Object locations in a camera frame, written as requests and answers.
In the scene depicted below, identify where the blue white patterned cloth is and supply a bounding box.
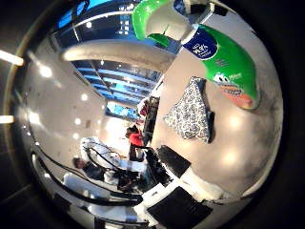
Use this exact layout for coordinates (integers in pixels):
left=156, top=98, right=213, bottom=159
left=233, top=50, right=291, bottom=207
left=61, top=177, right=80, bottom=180
left=163, top=75, right=215, bottom=144

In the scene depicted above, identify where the green spray bottle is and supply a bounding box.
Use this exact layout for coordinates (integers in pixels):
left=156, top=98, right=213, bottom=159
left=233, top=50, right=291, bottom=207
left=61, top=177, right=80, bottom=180
left=132, top=0, right=260, bottom=111

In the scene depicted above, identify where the person in red top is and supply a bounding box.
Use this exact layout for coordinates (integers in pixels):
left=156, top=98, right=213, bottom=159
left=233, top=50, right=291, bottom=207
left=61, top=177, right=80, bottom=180
left=125, top=125, right=146, bottom=161

